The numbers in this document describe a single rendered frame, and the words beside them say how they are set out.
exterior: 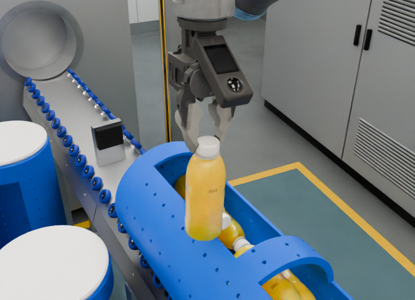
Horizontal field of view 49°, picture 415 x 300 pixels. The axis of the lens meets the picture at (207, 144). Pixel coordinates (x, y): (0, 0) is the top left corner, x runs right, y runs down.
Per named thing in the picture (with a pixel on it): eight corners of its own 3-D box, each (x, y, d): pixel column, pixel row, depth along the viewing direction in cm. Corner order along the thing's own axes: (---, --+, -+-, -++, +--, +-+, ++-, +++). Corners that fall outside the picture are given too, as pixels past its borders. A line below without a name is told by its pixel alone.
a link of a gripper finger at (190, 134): (181, 141, 78) (189, 89, 75) (197, 155, 74) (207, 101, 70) (164, 141, 77) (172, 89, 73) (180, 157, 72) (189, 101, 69)
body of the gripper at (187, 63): (207, 81, 78) (209, 8, 72) (234, 97, 71) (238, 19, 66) (166, 87, 75) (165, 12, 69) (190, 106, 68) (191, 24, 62)
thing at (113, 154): (123, 155, 164) (118, 117, 156) (128, 160, 161) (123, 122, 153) (96, 163, 160) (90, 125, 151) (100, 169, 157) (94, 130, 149)
